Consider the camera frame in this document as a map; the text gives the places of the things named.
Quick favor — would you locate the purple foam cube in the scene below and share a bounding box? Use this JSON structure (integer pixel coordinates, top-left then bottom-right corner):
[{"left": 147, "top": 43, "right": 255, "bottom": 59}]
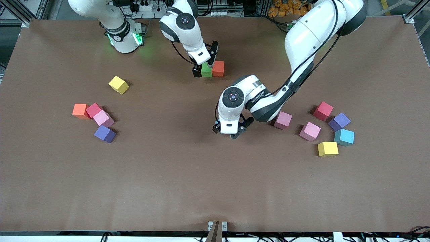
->
[
  {"left": 328, "top": 112, "right": 351, "bottom": 132},
  {"left": 94, "top": 125, "right": 117, "bottom": 144}
]

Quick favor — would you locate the pink foam cube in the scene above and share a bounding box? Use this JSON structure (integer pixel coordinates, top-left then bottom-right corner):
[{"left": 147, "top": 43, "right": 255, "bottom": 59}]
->
[
  {"left": 92, "top": 110, "right": 115, "bottom": 129},
  {"left": 273, "top": 111, "right": 293, "bottom": 131},
  {"left": 299, "top": 121, "right": 321, "bottom": 142}
]

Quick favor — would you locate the black cable bundle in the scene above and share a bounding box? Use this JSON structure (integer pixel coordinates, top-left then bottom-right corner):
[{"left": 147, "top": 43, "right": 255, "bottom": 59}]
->
[{"left": 400, "top": 226, "right": 430, "bottom": 241}]

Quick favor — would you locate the red foam cube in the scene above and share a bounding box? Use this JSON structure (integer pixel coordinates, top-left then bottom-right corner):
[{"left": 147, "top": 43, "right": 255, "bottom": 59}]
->
[
  {"left": 313, "top": 101, "right": 334, "bottom": 121},
  {"left": 85, "top": 103, "right": 103, "bottom": 119}
]

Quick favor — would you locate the brown pole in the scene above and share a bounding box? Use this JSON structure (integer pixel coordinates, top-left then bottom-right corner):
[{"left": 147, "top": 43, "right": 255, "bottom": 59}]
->
[{"left": 205, "top": 221, "right": 223, "bottom": 242}]

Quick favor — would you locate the turquoise foam cube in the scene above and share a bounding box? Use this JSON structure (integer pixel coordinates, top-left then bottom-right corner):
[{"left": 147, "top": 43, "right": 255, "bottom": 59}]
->
[{"left": 334, "top": 128, "right": 355, "bottom": 147}]

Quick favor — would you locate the silver metal bracket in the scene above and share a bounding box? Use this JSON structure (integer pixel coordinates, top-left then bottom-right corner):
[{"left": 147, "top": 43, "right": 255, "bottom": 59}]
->
[{"left": 208, "top": 221, "right": 228, "bottom": 232}]

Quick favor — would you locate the yellow foam cube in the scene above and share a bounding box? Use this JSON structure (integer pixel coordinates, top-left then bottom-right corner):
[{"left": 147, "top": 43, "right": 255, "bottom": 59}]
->
[
  {"left": 108, "top": 75, "right": 130, "bottom": 95},
  {"left": 317, "top": 142, "right": 339, "bottom": 157}
]

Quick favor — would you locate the pile of orange objects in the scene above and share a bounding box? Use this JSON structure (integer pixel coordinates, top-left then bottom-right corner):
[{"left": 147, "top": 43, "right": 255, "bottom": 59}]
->
[{"left": 268, "top": 0, "right": 311, "bottom": 18}]

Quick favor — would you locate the equipment rack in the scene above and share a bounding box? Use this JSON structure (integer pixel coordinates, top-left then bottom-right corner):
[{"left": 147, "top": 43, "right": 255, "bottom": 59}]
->
[{"left": 198, "top": 0, "right": 235, "bottom": 17}]

